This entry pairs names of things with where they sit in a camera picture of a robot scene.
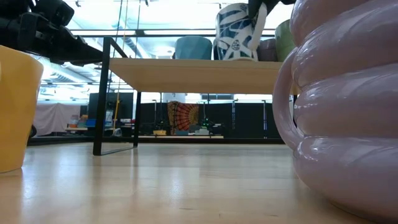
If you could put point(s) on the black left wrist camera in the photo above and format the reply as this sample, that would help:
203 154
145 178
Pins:
56 12

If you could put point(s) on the black partition panels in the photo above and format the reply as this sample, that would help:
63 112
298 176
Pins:
248 118

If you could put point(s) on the orange patterned tapestry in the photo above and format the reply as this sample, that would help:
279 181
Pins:
183 115

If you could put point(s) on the white mug blue leaf pattern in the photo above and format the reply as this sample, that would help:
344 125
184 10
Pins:
236 34

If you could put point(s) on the dusty purple mug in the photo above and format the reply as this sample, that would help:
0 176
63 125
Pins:
267 51

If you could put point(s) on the green mug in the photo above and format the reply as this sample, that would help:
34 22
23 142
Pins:
284 40

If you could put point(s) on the wooden shelf riser black legs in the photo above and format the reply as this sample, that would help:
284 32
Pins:
192 76

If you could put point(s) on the white cloth covered table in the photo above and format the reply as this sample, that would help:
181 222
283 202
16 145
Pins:
53 118

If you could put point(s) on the orange mug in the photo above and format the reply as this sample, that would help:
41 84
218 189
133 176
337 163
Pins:
15 109

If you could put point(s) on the blue storage box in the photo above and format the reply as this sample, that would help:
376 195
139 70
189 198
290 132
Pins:
90 123

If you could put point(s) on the black aluminium table frame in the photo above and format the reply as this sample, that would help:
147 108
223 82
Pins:
217 140

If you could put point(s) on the lilac ribbed bubble mug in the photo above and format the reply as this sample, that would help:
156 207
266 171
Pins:
342 109

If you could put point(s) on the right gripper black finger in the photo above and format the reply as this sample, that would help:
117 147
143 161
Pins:
256 7

